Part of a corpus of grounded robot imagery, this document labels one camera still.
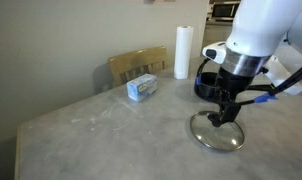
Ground white paper towel roll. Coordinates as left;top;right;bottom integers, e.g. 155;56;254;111
173;25;194;80

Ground long black robot cable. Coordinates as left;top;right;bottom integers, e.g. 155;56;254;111
220;59;302;107

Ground short looped black cable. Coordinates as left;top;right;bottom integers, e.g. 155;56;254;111
194;58;211;89

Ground blue tissue box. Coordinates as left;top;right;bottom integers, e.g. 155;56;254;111
126;73;158;103

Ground wooden chair with solid top rail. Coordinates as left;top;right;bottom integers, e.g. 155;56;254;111
107;45;170;89

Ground microwave oven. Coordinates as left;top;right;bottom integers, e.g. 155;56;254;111
211;0;241;20

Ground black pot with long handle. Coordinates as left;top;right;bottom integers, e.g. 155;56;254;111
193;70;275;102

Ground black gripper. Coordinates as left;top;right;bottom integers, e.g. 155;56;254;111
207;66;254;129

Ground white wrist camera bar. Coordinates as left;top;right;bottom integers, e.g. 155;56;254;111
202;41;302;96

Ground glass lid with black knob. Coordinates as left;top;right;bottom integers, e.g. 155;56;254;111
189;110;246;152

